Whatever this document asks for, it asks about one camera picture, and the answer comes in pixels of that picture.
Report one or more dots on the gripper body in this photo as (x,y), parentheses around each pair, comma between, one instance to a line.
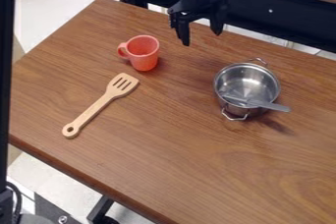
(197,1)

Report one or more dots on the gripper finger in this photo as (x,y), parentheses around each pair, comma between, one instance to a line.
(184,30)
(218,18)

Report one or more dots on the silver pot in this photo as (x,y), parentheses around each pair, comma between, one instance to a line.
(246,87)

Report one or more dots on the wooden spatula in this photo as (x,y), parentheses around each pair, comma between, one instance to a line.
(101,103)

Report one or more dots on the orange cup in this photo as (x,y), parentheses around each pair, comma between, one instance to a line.
(140,52)

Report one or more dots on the grey knife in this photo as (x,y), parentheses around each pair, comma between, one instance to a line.
(258,103)

